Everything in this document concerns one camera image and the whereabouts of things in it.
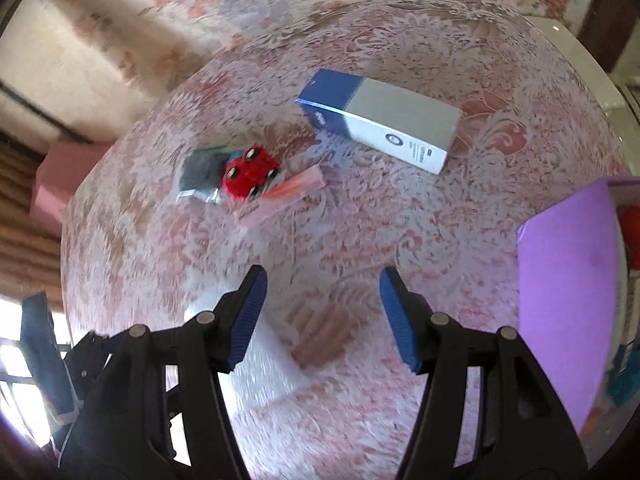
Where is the purple cardboard box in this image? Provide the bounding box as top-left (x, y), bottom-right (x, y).
top-left (516, 176), bottom-right (640, 433)

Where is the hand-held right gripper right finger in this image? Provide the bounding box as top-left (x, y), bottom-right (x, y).
top-left (378, 266), bottom-right (588, 480)

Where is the pink clear packet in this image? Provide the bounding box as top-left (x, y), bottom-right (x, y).
top-left (235, 167), bottom-right (326, 233)

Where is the black metal bar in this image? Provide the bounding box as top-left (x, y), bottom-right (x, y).
top-left (0, 77), bottom-right (96, 143)

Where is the teal blue packet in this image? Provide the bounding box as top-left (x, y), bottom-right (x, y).
top-left (605, 345), bottom-right (640, 411)

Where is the orange sponge bar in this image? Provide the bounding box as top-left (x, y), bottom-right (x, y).
top-left (580, 407), bottom-right (608, 436)

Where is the red toy car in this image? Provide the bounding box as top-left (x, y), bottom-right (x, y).
top-left (222, 144), bottom-right (280, 202)

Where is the pink floral lace tablecloth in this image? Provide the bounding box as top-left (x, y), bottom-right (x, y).
top-left (60, 0), bottom-right (640, 480)

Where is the pink stool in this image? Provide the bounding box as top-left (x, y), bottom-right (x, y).
top-left (30, 141), bottom-right (113, 236)

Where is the blue and grey box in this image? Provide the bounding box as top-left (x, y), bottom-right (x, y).
top-left (295, 68), bottom-right (462, 176)

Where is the dark clear-wrapped packet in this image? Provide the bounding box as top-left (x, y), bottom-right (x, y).
top-left (177, 146), bottom-right (241, 205)

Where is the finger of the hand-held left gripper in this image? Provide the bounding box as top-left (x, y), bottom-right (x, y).
top-left (65, 332), bottom-right (118, 406)
top-left (20, 292), bottom-right (78, 423)

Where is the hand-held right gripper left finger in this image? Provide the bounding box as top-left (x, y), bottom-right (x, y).
top-left (60, 265), bottom-right (268, 480)

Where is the red heart-shaped toy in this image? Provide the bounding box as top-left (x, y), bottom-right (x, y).
top-left (620, 207), bottom-right (640, 271)

